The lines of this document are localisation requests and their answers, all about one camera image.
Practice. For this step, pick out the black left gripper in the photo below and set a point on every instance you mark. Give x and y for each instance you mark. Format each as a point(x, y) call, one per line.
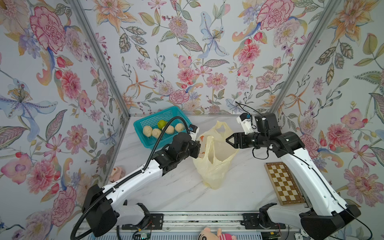
point(196, 145)

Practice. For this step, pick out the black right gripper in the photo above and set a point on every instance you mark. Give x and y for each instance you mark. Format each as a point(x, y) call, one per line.
point(238, 137)

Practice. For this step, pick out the green pear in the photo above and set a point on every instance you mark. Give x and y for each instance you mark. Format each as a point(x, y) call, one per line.
point(161, 124)

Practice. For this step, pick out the yellow plastic bag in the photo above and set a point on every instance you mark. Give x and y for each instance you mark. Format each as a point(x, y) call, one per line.
point(215, 156)

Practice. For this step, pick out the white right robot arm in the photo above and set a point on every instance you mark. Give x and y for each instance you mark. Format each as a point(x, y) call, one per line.
point(328, 212)

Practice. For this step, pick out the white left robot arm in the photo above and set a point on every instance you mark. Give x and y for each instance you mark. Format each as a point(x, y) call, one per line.
point(104, 207)

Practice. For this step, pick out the teal plastic basket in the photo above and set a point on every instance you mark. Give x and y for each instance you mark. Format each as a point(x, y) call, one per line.
point(153, 120)

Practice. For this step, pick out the pink toy figure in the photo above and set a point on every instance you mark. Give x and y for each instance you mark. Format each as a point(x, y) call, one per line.
point(117, 173)

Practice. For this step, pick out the wooden chessboard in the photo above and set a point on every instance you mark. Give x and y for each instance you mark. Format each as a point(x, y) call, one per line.
point(284, 184)

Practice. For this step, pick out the pink plush toy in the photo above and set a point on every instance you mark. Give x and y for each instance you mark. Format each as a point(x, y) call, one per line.
point(207, 234)

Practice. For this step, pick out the green circuit board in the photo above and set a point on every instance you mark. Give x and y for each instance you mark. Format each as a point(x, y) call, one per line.
point(143, 236)

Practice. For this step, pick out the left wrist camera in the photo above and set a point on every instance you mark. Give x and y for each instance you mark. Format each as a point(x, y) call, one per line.
point(193, 130)

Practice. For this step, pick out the metal base rail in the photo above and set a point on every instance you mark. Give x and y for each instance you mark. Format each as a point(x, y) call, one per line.
point(188, 225)

